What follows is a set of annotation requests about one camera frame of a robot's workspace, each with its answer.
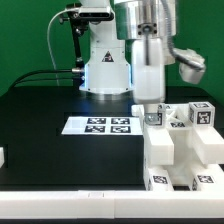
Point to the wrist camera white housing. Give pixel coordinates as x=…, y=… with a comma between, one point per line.
x=192, y=65

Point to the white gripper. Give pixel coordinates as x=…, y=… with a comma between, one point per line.
x=148, y=76

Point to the white left fence piece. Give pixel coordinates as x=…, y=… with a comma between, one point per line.
x=2, y=160

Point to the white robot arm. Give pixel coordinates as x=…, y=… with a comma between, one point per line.
x=129, y=51

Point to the black camera stand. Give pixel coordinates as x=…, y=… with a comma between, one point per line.
x=78, y=27

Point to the white front fence bar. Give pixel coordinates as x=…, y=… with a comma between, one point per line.
x=110, y=204

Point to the white chair back frame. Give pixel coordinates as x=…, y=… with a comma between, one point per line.
x=207, y=142

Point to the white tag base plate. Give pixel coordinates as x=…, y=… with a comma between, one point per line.
x=78, y=125

